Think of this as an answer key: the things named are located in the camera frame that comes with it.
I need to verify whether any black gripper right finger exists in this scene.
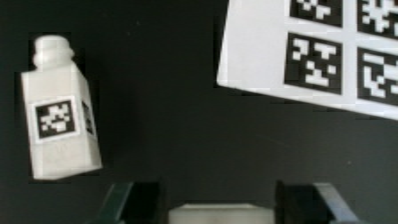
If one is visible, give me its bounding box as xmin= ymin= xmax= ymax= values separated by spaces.
xmin=274 ymin=181 xmax=370 ymax=224

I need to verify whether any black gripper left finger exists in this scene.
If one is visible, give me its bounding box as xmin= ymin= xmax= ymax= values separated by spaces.
xmin=87 ymin=182 xmax=162 ymax=224

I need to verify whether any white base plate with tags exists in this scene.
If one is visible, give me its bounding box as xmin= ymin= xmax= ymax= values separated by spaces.
xmin=217 ymin=0 xmax=398 ymax=121

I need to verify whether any white table leg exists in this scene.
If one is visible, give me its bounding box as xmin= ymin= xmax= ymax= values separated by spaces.
xmin=169 ymin=203 xmax=276 ymax=224
xmin=22 ymin=35 xmax=101 ymax=180

